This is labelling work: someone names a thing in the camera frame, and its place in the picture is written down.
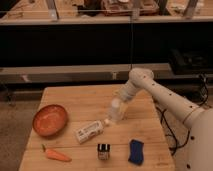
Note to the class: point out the orange toy carrot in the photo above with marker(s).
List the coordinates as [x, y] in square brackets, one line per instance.
[55, 155]

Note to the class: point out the orange bowl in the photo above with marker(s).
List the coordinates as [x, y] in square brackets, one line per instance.
[50, 120]

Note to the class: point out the white glue bottle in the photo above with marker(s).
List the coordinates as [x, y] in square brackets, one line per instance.
[91, 130]

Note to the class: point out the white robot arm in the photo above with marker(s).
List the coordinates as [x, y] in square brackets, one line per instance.
[197, 119]

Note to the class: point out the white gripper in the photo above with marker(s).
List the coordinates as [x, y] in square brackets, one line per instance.
[126, 92]

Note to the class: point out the small black white box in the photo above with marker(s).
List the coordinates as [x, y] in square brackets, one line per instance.
[103, 151]

